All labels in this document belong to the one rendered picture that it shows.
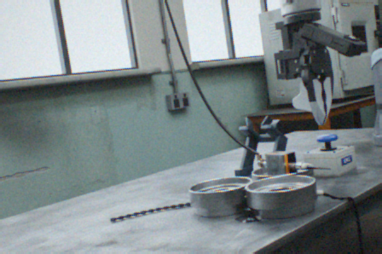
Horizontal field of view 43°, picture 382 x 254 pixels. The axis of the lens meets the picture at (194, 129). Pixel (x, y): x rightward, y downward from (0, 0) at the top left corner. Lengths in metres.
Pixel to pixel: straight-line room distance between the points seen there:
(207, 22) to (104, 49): 0.85
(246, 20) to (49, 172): 1.87
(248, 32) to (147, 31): 1.00
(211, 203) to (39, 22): 1.91
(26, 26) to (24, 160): 0.64
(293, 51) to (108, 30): 1.88
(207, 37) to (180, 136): 0.75
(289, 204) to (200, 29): 2.57
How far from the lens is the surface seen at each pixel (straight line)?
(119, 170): 2.58
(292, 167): 0.80
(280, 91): 3.26
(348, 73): 3.03
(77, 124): 2.44
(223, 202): 0.74
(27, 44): 2.47
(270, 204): 0.69
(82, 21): 2.65
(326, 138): 0.95
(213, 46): 3.26
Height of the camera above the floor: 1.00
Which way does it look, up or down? 5 degrees down
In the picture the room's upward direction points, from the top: 9 degrees counter-clockwise
